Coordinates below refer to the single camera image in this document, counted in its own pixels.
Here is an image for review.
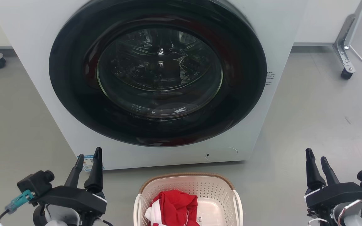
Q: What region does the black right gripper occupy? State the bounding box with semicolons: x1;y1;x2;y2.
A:
304;148;362;209

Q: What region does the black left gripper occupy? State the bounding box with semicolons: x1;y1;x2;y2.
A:
38;147;107;215

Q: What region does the white perforated laundry basket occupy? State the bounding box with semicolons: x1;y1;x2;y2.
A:
133;172;244;226

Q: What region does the blue energy label sticker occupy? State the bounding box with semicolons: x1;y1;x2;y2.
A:
77;154;105;172

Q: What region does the white garment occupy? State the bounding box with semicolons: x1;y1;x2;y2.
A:
145;201;166;226

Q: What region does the black round washer door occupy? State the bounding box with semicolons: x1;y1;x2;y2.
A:
48;0;267;147

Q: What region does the red garment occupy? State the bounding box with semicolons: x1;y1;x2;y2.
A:
150;189;200;226

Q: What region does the round white filter cover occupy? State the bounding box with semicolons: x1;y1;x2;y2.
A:
205;147;238;162

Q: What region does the white front-load washing machine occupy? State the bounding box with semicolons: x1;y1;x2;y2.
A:
0;0;309;171

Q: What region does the tall grey metal stand leg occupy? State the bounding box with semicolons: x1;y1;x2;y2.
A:
332;0;362;74

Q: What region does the teal cable connector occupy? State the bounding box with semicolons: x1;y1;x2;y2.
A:
5;189;35;215

